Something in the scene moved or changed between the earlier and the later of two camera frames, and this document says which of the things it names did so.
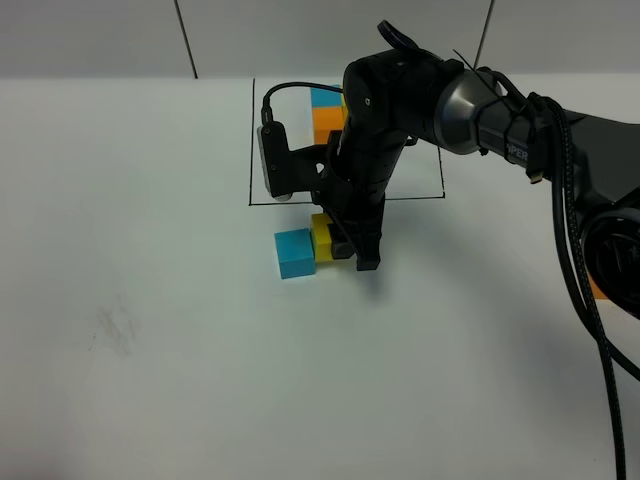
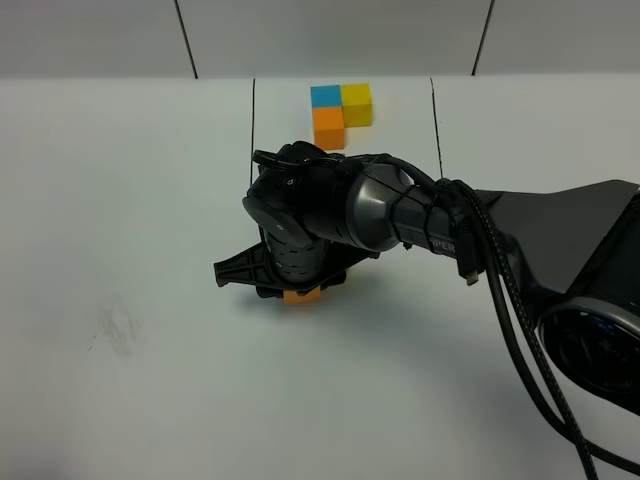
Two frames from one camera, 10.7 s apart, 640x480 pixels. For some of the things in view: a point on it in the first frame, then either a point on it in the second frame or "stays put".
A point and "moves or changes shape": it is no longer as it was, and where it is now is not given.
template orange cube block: (326, 119) stays put
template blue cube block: (321, 97) stays put
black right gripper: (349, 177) → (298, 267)
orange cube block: (598, 292) moves or changes shape
